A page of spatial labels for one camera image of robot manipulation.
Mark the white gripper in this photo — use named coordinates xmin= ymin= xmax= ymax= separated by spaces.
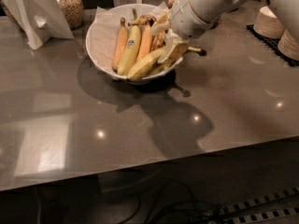
xmin=150 ymin=0 xmax=213 ymax=64

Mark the large front yellow banana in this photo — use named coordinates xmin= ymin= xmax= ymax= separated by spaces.
xmin=127 ymin=46 xmax=206 ymax=82

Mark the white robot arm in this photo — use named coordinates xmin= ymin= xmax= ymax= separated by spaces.
xmin=150 ymin=0 xmax=299 ymax=40

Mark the brown spotted overripe banana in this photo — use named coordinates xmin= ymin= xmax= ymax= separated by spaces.
xmin=128 ymin=14 xmax=164 ymax=51

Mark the orange-tinted middle banana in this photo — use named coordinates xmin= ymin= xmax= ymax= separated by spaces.
xmin=136 ymin=24 xmax=153 ymax=61

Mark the orange-tinted banana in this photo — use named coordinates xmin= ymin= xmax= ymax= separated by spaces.
xmin=112 ymin=18 xmax=129 ymax=71
xmin=136 ymin=24 xmax=153 ymax=61

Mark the small yellow banana underneath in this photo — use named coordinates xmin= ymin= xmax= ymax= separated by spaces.
xmin=148 ymin=63 xmax=173 ymax=77

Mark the middle glass jar behind bowl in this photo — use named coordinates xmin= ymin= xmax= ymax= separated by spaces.
xmin=167 ymin=0 xmax=176 ymax=8

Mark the yellow banana with blue sticker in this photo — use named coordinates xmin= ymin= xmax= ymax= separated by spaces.
xmin=116 ymin=8 xmax=142 ymax=77

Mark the orange-tinted left banana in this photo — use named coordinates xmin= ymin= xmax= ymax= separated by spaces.
xmin=112 ymin=18 xmax=129 ymax=71

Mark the white bowl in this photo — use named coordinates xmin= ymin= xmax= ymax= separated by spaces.
xmin=84 ymin=3 xmax=185 ymax=86

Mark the left glass jar of nuts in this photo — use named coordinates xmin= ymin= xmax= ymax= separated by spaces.
xmin=56 ymin=0 xmax=84 ymax=30

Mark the black rubber mat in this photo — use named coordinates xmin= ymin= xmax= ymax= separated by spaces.
xmin=246 ymin=24 xmax=299 ymax=67

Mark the white folded paper sign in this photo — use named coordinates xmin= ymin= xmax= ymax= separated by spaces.
xmin=2 ymin=0 xmax=74 ymax=49

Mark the black white striped floor tape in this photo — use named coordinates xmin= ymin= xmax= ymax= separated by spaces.
xmin=219 ymin=187 xmax=299 ymax=216

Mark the black cable on floor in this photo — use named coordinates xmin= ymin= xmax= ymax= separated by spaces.
xmin=118 ymin=180 xmax=225 ymax=224

